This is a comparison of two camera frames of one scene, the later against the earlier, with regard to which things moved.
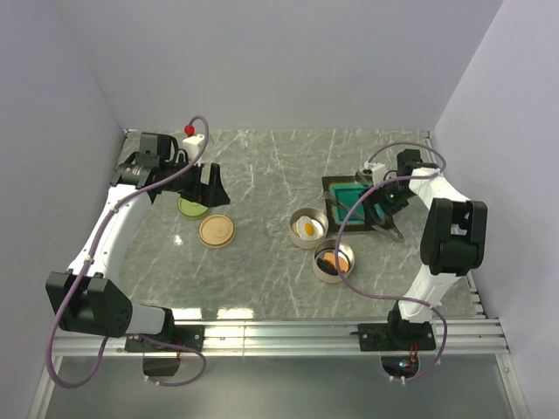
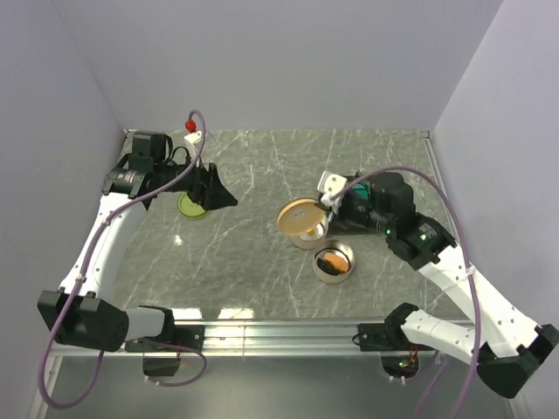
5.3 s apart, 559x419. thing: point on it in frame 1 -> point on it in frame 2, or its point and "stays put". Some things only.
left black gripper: x=211 y=195 stays put
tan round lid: x=216 y=231 -> x=300 y=216
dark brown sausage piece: x=326 y=266 stays put
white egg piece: x=308 y=229 stays put
